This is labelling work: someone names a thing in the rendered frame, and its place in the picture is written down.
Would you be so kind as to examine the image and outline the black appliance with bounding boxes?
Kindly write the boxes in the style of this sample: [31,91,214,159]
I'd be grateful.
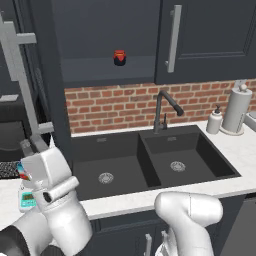
[0,94,32,162]

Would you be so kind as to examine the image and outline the grey base cabinet handle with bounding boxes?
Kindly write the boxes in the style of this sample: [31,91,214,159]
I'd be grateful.
[160,230,169,248]
[143,233,153,256]

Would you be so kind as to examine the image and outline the black tap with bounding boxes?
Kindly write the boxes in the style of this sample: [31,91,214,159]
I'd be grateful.
[152,89,185,135]

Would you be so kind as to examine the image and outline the dark base cabinet door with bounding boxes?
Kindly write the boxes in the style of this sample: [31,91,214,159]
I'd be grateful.
[79,218,158,256]

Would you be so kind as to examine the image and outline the grey open door handle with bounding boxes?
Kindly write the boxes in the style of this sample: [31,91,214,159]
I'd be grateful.
[0,12,55,158]

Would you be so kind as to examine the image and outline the dark wall cabinet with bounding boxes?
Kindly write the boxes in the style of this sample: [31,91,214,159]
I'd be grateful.
[49,0,163,89]

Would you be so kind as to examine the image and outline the grey white appliance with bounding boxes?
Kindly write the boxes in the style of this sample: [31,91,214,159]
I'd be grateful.
[244,110,256,133]

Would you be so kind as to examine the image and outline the open dark cabinet door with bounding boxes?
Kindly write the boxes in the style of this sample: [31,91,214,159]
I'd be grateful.
[0,0,74,161]

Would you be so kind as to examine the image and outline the grey closed door handle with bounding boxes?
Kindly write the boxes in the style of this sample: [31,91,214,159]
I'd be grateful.
[164,4,183,74]

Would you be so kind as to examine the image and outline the colourful boxed food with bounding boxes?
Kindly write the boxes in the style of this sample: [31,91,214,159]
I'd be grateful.
[16,159,34,183]

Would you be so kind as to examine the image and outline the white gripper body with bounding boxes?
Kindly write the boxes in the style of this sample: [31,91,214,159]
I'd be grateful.
[20,146,73,192]

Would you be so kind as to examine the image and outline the closed dark cabinet door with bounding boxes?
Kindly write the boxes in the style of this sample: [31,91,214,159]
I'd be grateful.
[154,0,256,86]

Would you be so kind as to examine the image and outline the teal digital scale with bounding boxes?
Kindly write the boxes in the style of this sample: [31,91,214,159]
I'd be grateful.
[17,186,38,214]

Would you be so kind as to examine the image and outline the black hob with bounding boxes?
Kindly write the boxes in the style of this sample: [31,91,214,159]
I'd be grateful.
[0,161,22,180]

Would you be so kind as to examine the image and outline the dark grey dishwasher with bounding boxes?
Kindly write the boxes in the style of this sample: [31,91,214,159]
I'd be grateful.
[219,196,256,256]

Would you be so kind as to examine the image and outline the black double sink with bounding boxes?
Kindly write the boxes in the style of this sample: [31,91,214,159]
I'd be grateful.
[70,124,242,202]

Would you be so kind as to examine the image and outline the white soap dispenser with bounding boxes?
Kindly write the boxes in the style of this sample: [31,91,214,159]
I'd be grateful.
[205,104,224,136]

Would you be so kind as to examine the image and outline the white paper towel roll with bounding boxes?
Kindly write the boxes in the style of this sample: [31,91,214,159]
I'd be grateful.
[219,83,254,137]

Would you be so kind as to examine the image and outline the red and black jar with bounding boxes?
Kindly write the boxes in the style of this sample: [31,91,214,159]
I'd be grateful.
[112,49,128,67]

